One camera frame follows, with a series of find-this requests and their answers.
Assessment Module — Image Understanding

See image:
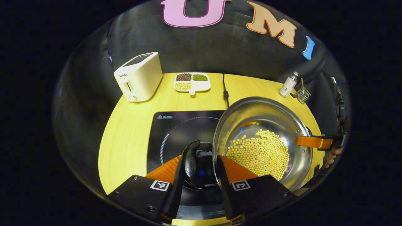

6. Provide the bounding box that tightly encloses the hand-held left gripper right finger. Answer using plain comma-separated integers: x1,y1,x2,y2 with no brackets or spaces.
216,155,298,221

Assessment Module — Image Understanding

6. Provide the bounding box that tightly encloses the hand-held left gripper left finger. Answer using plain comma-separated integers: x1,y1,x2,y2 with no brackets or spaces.
106,155,186,224

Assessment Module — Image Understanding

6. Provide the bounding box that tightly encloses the steel pot with black handle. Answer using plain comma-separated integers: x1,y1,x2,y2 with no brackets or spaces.
182,96,315,193

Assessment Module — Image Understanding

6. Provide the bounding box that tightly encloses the black induction cooktop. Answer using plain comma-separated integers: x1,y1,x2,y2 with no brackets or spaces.
147,110,227,220

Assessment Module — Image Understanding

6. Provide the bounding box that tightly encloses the small glass jar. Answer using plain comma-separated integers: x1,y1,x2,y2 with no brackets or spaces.
295,87,312,105

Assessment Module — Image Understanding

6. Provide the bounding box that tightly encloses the pile of yellow soybeans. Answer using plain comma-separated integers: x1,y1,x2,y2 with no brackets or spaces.
225,129,290,181

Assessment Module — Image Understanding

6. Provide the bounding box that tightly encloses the small white bottle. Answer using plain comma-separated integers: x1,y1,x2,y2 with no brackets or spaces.
279,71,299,98

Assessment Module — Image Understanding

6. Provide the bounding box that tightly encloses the white divided dish with beans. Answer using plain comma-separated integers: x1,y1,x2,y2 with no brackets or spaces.
173,72,211,95

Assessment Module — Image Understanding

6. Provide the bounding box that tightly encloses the white toaster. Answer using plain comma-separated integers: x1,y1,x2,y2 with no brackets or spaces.
113,52,163,103

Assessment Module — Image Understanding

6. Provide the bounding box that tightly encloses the black backdrop cloth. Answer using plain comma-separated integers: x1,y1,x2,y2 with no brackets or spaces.
52,0,353,192

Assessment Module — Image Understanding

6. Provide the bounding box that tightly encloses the black power cable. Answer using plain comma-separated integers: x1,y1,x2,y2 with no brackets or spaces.
222,73,231,109

